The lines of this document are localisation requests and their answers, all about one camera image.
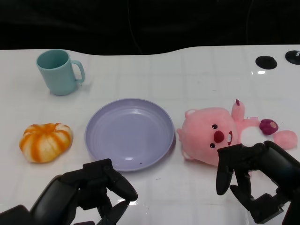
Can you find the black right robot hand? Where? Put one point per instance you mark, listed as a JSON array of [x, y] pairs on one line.
[[269, 164]]

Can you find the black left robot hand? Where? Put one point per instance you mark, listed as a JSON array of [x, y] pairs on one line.
[[70, 189]]

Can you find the pink plush beaver doll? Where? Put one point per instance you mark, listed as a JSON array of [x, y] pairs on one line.
[[211, 136]]

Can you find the lavender plastic plate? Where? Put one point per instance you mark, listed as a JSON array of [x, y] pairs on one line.
[[129, 134]]

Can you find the orange white striped pumpkin toy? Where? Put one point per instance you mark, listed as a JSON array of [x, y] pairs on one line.
[[45, 142]]

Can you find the black round table grommet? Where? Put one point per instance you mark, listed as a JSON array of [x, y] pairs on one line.
[[266, 62], [293, 56]]

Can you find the teal plastic mug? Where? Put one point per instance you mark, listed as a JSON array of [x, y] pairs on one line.
[[58, 72]]

